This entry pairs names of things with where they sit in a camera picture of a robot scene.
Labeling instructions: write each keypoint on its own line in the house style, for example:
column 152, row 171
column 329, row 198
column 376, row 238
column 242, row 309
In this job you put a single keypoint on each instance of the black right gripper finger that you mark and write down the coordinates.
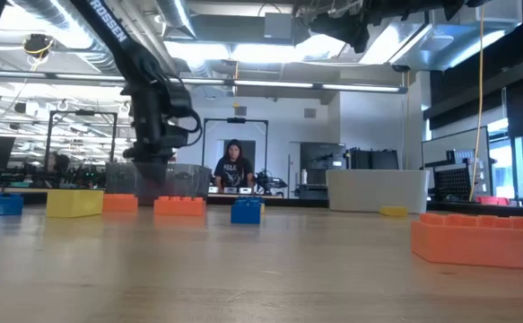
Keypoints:
column 337, row 24

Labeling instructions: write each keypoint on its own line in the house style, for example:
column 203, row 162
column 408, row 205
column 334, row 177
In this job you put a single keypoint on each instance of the grey translucent plastic bin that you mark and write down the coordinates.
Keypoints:
column 189, row 179

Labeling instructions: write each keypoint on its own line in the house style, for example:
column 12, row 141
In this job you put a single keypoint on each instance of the orange toy brick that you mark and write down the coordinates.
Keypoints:
column 476, row 244
column 179, row 207
column 119, row 204

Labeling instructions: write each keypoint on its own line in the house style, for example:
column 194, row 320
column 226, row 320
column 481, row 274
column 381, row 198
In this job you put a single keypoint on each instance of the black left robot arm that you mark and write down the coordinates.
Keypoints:
column 131, row 58

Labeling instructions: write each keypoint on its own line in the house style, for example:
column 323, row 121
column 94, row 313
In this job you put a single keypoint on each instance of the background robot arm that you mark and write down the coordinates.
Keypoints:
column 267, row 181

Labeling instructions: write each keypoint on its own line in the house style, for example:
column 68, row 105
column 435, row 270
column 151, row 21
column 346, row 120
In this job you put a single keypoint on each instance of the grey ceiling box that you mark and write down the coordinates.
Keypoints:
column 279, row 24

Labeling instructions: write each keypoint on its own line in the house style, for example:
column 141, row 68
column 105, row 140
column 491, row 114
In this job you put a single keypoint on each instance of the person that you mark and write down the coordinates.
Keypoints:
column 59, row 163
column 233, row 168

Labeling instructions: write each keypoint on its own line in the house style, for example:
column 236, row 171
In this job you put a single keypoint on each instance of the long ceiling light strip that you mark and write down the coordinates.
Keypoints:
column 270, row 84

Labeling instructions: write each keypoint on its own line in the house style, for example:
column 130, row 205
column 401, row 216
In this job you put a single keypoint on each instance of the black cabinet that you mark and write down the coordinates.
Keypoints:
column 371, row 159

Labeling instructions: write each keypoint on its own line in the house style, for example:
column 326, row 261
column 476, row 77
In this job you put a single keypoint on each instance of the white bottle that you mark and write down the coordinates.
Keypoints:
column 304, row 177

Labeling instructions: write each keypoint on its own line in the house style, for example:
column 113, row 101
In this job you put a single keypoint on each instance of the white plastic bin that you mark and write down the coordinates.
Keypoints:
column 377, row 190

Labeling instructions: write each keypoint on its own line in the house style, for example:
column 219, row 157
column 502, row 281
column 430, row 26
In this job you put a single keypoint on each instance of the black pegboard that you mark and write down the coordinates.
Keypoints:
column 451, row 181

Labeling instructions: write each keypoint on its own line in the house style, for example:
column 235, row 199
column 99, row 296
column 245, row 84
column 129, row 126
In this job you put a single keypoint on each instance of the red plastic crate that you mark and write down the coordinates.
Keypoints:
column 492, row 201

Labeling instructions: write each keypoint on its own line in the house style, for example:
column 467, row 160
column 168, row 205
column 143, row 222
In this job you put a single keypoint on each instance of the black gantry frame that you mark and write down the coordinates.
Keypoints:
column 236, row 120
column 84, row 113

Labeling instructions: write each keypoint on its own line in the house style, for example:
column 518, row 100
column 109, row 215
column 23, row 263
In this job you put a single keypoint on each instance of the black aluminium table frame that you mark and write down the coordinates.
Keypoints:
column 288, row 203

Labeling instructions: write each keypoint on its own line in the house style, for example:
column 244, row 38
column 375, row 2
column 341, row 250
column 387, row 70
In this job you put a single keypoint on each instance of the silver ventilation duct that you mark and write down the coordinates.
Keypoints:
column 59, row 27

